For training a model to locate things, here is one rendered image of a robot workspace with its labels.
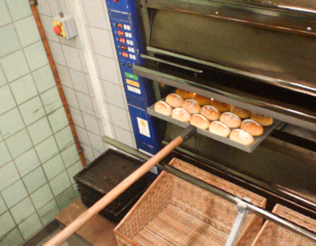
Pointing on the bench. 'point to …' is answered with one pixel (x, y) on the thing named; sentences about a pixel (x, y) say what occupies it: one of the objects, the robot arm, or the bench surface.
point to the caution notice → (143, 126)
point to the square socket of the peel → (187, 132)
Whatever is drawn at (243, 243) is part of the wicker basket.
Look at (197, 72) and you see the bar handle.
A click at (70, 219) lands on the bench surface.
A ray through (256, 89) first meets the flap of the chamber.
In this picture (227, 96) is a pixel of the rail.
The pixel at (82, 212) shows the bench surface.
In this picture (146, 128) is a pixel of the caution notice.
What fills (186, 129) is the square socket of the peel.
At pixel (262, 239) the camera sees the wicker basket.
